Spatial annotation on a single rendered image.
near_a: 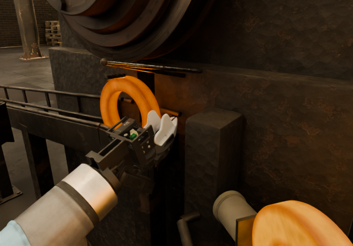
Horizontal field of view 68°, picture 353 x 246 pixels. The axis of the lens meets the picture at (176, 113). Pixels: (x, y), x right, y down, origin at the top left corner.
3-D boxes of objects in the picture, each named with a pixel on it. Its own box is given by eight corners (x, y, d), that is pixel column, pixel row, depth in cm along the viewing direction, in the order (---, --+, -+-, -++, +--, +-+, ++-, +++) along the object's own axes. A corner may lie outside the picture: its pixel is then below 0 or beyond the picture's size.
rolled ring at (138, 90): (151, 83, 54) (161, 80, 57) (95, 72, 65) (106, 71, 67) (153, 161, 61) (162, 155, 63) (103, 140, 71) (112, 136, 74)
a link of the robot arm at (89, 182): (106, 230, 42) (73, 205, 47) (127, 207, 45) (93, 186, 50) (85, 195, 37) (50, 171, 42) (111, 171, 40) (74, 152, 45)
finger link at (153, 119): (171, 100, 55) (142, 125, 50) (176, 122, 59) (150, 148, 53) (160, 98, 57) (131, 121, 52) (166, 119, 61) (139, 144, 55)
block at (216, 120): (207, 196, 64) (212, 103, 56) (238, 210, 59) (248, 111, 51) (182, 221, 56) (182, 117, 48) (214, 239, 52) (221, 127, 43)
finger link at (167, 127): (183, 103, 54) (154, 129, 48) (187, 125, 57) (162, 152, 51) (171, 100, 55) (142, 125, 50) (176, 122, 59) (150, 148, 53)
